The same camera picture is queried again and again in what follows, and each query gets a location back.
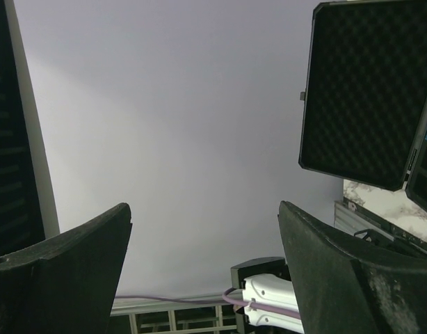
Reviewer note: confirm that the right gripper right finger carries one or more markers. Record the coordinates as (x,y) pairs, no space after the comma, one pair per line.
(344,284)

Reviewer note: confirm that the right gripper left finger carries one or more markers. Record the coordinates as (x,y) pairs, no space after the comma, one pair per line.
(67,283)

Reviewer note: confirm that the black foam-lined poker case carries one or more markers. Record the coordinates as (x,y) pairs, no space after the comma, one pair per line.
(365,101)

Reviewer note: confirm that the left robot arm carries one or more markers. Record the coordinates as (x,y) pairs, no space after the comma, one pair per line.
(264,298)

